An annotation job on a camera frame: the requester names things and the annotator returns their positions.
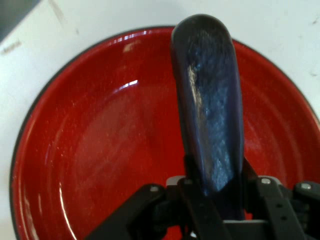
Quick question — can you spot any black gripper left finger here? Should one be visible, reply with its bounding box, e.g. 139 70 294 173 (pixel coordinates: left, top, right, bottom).
83 174 235 240

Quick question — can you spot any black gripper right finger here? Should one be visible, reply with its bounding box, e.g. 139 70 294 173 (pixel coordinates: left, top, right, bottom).
242 156 320 240

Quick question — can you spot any purple toy eggplant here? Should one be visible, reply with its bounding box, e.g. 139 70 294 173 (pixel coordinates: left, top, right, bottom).
170 13 248 221

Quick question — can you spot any red plate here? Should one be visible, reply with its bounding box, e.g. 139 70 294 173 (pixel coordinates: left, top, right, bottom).
9 24 320 240

